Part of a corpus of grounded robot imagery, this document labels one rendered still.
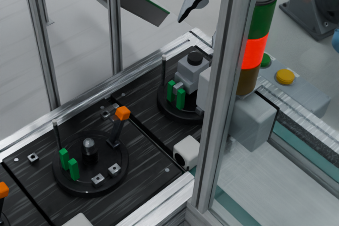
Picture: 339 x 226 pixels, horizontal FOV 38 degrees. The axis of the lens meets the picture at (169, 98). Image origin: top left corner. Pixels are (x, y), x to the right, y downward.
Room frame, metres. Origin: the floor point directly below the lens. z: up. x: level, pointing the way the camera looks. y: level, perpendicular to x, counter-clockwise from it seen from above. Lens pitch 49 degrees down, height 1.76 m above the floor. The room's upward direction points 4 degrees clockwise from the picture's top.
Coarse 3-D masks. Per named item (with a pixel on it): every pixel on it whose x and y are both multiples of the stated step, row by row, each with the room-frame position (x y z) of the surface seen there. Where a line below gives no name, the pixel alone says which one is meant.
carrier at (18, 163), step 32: (64, 128) 0.60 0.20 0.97; (96, 128) 0.60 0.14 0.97; (128, 128) 0.61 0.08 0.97; (64, 160) 0.49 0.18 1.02; (96, 160) 0.51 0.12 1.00; (128, 160) 0.52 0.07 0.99; (160, 160) 0.54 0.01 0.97; (32, 192) 0.45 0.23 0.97; (64, 192) 0.46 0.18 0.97; (96, 192) 0.45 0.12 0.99; (128, 192) 0.46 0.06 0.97; (64, 224) 0.38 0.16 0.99; (96, 224) 0.40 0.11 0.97
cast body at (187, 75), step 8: (184, 56) 0.70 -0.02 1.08; (192, 56) 0.69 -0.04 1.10; (200, 56) 0.70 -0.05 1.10; (184, 64) 0.68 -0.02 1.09; (192, 64) 0.68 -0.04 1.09; (200, 64) 0.68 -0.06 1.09; (208, 64) 0.69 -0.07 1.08; (176, 72) 0.69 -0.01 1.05; (184, 72) 0.68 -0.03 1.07; (192, 72) 0.66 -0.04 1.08; (200, 72) 0.68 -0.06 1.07; (176, 80) 0.68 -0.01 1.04; (184, 80) 0.67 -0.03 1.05; (192, 80) 0.66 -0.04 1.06; (176, 88) 0.66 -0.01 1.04; (184, 88) 0.67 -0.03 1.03; (192, 88) 0.66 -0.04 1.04
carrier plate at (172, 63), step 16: (192, 48) 0.85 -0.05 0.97; (160, 64) 0.79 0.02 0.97; (176, 64) 0.80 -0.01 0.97; (144, 80) 0.74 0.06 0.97; (160, 80) 0.74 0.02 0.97; (112, 96) 0.69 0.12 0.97; (128, 96) 0.69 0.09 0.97; (144, 96) 0.70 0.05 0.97; (144, 112) 0.65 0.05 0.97; (160, 112) 0.65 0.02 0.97; (144, 128) 0.62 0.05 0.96; (160, 128) 0.61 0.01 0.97; (176, 128) 0.62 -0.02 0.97; (192, 128) 0.62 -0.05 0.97; (160, 144) 0.58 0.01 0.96
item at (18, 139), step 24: (168, 48) 0.86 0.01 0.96; (120, 72) 0.77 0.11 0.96; (144, 72) 0.78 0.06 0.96; (96, 96) 0.70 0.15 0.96; (48, 120) 0.62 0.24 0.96; (0, 144) 0.56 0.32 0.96; (24, 144) 0.56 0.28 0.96; (24, 192) 0.48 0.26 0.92; (168, 192) 0.47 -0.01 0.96; (192, 192) 0.48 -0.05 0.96; (144, 216) 0.42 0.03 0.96; (168, 216) 0.43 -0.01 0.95
